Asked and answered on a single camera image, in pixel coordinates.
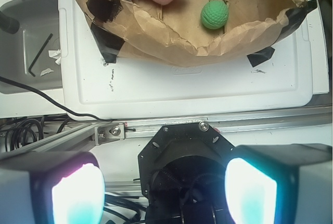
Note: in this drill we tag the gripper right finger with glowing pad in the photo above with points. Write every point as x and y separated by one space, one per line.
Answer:
289 183

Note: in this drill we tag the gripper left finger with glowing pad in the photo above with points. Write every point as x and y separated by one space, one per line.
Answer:
51 187

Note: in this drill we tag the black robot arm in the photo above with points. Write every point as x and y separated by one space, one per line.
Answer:
187 175

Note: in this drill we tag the small white paper scrap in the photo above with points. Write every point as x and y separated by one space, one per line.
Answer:
46 71

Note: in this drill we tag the torn white paper scrap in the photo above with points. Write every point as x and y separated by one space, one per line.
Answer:
56 55

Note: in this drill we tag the grey plastic tray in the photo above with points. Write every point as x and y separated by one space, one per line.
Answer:
37 18

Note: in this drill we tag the black hex key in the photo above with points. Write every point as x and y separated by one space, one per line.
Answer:
38 55

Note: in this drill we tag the brown paper bag bin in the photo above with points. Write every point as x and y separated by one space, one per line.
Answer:
174 34

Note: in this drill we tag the green dimpled foam ball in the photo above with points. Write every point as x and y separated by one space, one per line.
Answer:
214 14

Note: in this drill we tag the aluminium frame rail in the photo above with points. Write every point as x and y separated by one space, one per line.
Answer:
60 133

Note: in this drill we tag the metal corner bracket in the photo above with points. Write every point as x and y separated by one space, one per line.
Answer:
109 132

